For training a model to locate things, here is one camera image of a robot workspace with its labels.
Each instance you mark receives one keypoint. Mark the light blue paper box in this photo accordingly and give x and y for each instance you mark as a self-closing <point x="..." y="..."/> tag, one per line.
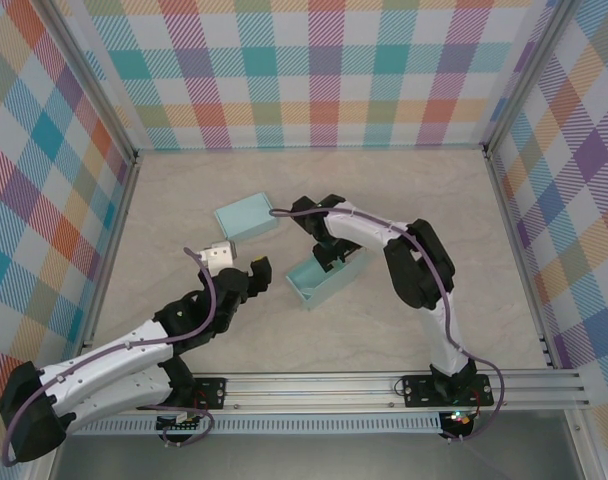
<point x="309" y="282"/>
<point x="244" y="217"/>

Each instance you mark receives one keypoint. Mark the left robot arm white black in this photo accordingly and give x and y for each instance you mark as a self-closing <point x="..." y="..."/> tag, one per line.
<point x="109" y="365"/>

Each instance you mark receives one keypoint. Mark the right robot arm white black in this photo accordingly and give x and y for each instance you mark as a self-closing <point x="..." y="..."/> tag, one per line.
<point x="364" y="230"/>

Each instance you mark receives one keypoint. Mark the left controller board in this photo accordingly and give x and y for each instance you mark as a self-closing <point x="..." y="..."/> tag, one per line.
<point x="179" y="425"/>

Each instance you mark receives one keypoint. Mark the controller board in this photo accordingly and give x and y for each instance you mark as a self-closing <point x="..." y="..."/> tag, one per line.
<point x="179" y="425"/>
<point x="459" y="419"/>

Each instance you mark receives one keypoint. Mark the grey metal panel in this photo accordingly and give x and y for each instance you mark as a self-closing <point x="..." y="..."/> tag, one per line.
<point x="309" y="460"/>

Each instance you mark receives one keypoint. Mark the right controller board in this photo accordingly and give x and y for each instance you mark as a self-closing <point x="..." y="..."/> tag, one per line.
<point x="459" y="419"/>

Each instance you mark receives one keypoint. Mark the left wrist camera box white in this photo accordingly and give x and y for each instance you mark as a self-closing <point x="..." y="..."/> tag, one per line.
<point x="219" y="256"/>

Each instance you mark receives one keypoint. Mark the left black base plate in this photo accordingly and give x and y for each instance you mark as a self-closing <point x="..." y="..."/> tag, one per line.
<point x="211" y="392"/>

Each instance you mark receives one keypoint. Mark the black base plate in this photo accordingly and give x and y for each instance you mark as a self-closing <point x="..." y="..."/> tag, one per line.
<point x="419" y="392"/>
<point x="211" y="392"/>

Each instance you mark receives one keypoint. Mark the aluminium mounting rail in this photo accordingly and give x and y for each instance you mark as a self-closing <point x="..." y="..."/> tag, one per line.
<point x="309" y="390"/>

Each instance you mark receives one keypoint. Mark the left aluminium side rail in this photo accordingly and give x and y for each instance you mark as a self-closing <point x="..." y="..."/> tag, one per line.
<point x="124" y="200"/>

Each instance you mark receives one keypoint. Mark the aluminium side rail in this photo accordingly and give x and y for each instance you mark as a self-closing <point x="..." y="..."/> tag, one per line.
<point x="504" y="200"/>
<point x="124" y="200"/>

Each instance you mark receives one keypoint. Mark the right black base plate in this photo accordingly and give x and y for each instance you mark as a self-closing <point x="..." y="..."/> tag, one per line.
<point x="419" y="392"/>

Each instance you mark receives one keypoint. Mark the right aluminium side rail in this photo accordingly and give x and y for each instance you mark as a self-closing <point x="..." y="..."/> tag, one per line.
<point x="504" y="200"/>

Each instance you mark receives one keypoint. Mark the left aluminium frame post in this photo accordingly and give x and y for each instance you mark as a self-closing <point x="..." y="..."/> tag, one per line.
<point x="96" y="75"/>

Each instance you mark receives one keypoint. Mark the aluminium frame post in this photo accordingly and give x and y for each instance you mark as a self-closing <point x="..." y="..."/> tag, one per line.
<point x="96" y="75"/>
<point x="526" y="75"/>

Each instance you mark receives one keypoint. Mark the right aluminium frame post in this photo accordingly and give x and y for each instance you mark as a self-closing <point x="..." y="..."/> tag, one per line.
<point x="526" y="75"/>

